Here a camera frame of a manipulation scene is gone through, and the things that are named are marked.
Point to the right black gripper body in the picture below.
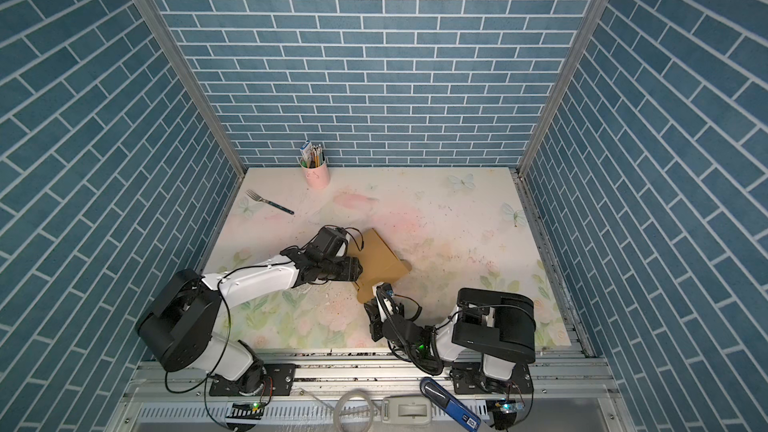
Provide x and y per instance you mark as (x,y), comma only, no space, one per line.
(377,327)

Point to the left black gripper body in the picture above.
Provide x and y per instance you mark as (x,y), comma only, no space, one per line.
(341,269)

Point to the brown cardboard box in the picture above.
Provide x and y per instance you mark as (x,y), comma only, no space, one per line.
(379,264)

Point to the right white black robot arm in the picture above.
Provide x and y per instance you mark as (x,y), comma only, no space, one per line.
(485,345)

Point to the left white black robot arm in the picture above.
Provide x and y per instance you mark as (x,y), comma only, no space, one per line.
(178,325)

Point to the pink pen holder bucket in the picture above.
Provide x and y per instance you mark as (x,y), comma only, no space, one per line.
(317,178)

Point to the grey white plastic device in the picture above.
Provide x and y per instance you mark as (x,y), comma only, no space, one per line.
(412,410)

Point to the pens in bucket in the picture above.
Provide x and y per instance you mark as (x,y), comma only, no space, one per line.
(311,155)

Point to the blue handheld tool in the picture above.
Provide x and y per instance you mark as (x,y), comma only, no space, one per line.
(446,402)

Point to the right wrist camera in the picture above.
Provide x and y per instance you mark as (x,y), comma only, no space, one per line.
(384,296)

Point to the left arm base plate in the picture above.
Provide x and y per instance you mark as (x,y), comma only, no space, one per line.
(272,379)

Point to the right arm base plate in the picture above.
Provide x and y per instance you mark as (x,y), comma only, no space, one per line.
(468,378)

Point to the metal fork teal handle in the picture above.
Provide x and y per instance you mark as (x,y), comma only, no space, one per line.
(260,199)

